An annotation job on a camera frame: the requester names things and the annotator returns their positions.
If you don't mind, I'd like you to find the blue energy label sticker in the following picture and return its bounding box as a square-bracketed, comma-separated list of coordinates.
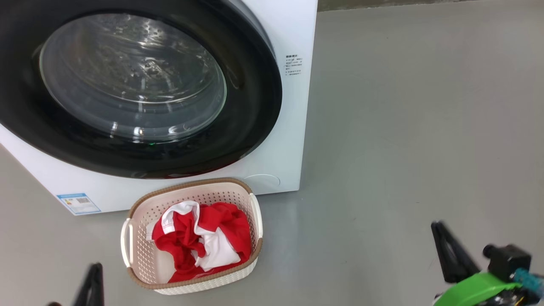
[56, 193, 102, 215]

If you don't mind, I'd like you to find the cream laundry basket brown rim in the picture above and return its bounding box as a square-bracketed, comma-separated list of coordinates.
[120, 178, 264, 295]

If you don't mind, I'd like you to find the small black text sticker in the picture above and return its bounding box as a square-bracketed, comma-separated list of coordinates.
[285, 54, 304, 77]

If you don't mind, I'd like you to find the round white filter cover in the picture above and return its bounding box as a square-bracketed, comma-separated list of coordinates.
[243, 173, 281, 190]

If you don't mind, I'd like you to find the red and white garment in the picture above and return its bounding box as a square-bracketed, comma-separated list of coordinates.
[146, 201, 252, 283]

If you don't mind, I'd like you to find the black glass washing machine door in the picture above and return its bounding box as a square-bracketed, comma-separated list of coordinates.
[0, 0, 283, 179]

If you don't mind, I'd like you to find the teal right camera connector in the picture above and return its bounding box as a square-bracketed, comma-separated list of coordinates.
[512, 268, 544, 294]

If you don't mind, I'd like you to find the white washing machine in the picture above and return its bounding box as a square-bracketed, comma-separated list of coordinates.
[0, 0, 318, 216]

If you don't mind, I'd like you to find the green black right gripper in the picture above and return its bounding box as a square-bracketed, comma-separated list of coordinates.
[431, 221, 524, 306]

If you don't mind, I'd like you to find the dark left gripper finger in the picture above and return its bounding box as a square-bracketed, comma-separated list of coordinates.
[73, 262, 105, 306]

